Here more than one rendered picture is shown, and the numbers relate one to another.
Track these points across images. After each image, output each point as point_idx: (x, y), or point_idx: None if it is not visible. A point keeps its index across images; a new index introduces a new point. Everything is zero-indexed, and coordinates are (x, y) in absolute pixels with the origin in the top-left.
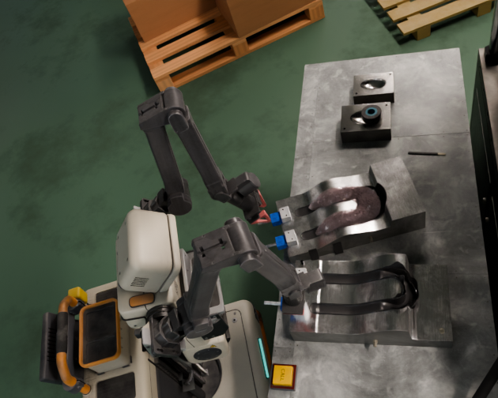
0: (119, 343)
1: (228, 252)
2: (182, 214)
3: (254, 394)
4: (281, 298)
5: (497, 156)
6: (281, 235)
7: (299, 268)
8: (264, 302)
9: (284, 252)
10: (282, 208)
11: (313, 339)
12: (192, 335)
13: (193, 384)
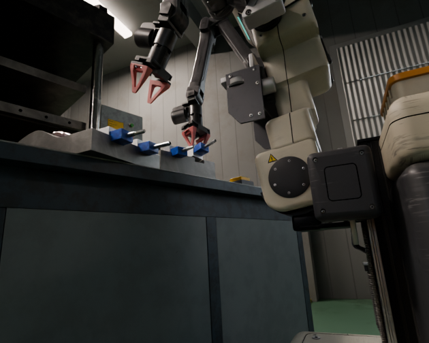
0: (380, 109)
1: (216, 27)
2: (224, 18)
3: (306, 341)
4: (201, 142)
5: None
6: (142, 142)
7: (167, 146)
8: (215, 139)
9: (151, 167)
10: (105, 127)
11: None
12: None
13: (363, 262)
